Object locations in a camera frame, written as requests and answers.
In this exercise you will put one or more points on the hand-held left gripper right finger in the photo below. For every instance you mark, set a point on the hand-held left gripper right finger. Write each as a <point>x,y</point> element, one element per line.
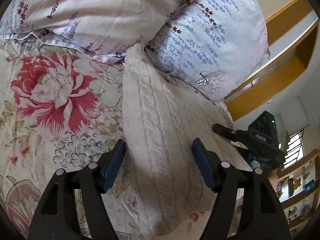
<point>203,165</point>

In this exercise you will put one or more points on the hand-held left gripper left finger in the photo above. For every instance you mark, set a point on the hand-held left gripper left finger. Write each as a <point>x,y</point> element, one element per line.
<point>113,165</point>

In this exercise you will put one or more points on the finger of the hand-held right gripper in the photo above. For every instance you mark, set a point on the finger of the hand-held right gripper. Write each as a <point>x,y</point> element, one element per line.
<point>225,130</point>
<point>253,162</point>

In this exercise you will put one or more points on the person's right hand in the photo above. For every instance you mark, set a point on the person's right hand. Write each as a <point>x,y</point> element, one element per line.
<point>273,181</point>

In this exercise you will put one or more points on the wooden headboard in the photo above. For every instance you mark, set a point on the wooden headboard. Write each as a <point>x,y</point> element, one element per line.
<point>275,87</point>

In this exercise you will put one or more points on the blue floral pillow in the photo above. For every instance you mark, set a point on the blue floral pillow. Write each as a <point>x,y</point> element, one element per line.
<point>212,42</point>

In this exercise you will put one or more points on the red floral bedsheet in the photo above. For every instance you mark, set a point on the red floral bedsheet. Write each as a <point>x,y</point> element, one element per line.
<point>50,92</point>

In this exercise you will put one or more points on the pink floral pillow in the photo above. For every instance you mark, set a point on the pink floral pillow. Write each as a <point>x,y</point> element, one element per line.
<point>100,10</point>

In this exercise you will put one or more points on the wooden wall shelf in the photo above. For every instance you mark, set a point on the wooden wall shelf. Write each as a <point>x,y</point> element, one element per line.
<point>300,197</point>

